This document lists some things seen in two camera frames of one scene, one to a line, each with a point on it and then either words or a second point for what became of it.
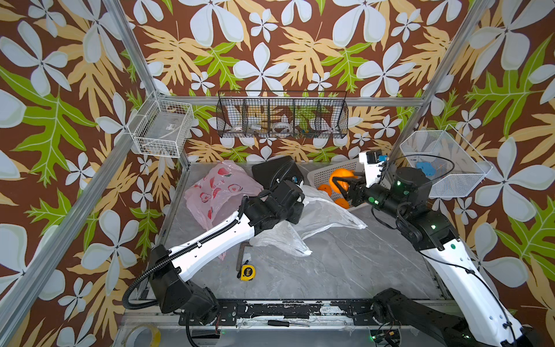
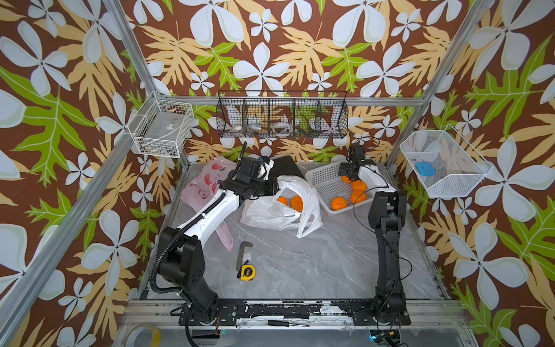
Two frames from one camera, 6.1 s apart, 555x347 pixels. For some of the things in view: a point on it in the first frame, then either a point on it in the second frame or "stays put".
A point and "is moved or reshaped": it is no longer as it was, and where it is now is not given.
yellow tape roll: [134, 332] stays put
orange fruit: [343, 202] stays put
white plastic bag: [319, 213] is moved or reshaped
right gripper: [356, 188] → [342, 169]
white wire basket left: [162, 128] stays put
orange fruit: [341, 172] is moved or reshaped
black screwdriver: [277, 322] stays put
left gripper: [295, 210] → [271, 190]
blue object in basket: [426, 167] stays put
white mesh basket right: [454, 166] stays put
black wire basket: [320, 114] stays put
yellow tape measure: [247, 272] stays put
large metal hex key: [241, 254] stays put
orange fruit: [326, 188] is moved or reshaped
